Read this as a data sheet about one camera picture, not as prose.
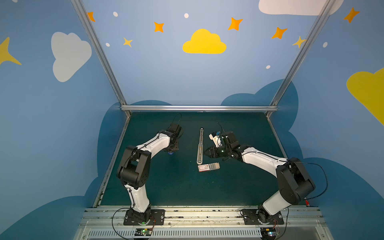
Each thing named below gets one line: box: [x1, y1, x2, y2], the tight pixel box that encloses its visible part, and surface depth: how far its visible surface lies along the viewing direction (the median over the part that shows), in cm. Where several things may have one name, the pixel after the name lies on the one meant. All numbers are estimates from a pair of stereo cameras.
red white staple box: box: [198, 162, 221, 173], surface depth 94 cm
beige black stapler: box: [196, 127, 204, 165], surface depth 103 cm
